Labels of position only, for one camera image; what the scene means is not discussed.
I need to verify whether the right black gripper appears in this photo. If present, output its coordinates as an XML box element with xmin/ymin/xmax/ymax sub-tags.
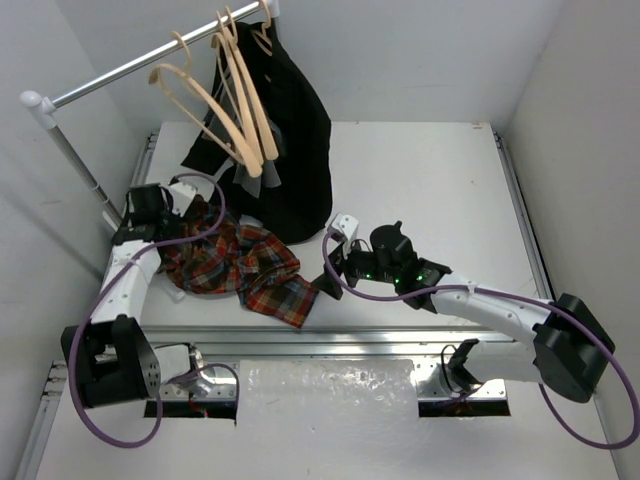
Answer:
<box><xmin>311</xmin><ymin>233</ymin><xmax>399</xmax><ymax>299</ymax></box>

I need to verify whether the plaid flannel shirt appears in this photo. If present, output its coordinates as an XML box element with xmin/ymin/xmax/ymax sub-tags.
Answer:
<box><xmin>159</xmin><ymin>212</ymin><xmax>318</xmax><ymax>328</ymax></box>

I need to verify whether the beige hanger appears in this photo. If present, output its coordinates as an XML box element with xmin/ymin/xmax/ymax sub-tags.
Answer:
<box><xmin>215</xmin><ymin>5</ymin><xmax>280</xmax><ymax>162</ymax></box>
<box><xmin>209</xmin><ymin>10</ymin><xmax>271</xmax><ymax>166</ymax></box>
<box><xmin>147</xmin><ymin>30</ymin><xmax>263</xmax><ymax>178</ymax></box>
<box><xmin>250</xmin><ymin>0</ymin><xmax>273</xmax><ymax>57</ymax></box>

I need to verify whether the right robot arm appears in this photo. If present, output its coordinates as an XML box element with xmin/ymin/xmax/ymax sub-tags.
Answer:
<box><xmin>313</xmin><ymin>215</ymin><xmax>615</xmax><ymax>403</ymax></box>

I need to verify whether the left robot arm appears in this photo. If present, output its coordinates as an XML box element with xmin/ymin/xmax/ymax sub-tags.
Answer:
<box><xmin>61</xmin><ymin>175</ymin><xmax>217</xmax><ymax>410</ymax></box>

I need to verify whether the beige hanger under black garment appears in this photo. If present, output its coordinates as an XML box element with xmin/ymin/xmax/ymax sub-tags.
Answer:
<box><xmin>250</xmin><ymin>0</ymin><xmax>273</xmax><ymax>57</ymax></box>

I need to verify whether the metal rack upright pole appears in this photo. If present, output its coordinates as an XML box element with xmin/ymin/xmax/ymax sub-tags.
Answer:
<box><xmin>48</xmin><ymin>126</ymin><xmax>122</xmax><ymax>231</ymax></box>

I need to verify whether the grey pleated skirt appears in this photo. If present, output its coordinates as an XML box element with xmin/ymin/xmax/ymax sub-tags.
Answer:
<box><xmin>197</xmin><ymin>67</ymin><xmax>286</xmax><ymax>199</ymax></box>

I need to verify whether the black hanging garment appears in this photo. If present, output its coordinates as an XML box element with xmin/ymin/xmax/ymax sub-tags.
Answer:
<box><xmin>182</xmin><ymin>22</ymin><xmax>333</xmax><ymax>245</ymax></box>

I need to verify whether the white front cover board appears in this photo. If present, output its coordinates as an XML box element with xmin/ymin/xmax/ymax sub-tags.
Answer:
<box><xmin>38</xmin><ymin>360</ymin><xmax>616</xmax><ymax>479</ymax></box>

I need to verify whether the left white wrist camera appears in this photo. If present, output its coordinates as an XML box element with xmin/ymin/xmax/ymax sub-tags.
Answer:
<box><xmin>167</xmin><ymin>180</ymin><xmax>200</xmax><ymax>217</ymax></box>

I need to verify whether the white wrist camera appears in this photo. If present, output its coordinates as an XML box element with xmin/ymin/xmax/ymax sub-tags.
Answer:
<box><xmin>327</xmin><ymin>213</ymin><xmax>360</xmax><ymax>243</ymax></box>
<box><xmin>167</xmin><ymin>180</ymin><xmax>200</xmax><ymax>217</ymax></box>

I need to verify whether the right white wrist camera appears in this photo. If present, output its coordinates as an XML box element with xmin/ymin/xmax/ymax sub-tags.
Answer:
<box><xmin>327</xmin><ymin>213</ymin><xmax>360</xmax><ymax>243</ymax></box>

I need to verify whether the aluminium mounting rail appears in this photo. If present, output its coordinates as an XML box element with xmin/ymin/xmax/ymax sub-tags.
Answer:
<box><xmin>49</xmin><ymin>324</ymin><xmax>591</xmax><ymax>401</ymax></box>

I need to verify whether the metal clothes rack rail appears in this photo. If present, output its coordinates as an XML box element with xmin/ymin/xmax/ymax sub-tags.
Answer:
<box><xmin>19</xmin><ymin>1</ymin><xmax>280</xmax><ymax>130</ymax></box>

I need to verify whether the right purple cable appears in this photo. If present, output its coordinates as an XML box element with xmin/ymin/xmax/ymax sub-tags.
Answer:
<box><xmin>321</xmin><ymin>228</ymin><xmax>632</xmax><ymax>450</ymax></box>

